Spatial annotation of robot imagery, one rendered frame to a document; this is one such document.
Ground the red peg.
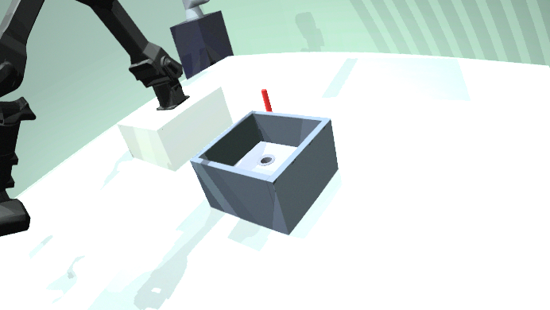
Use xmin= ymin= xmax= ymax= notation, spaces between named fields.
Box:
xmin=261 ymin=88 xmax=273 ymax=112

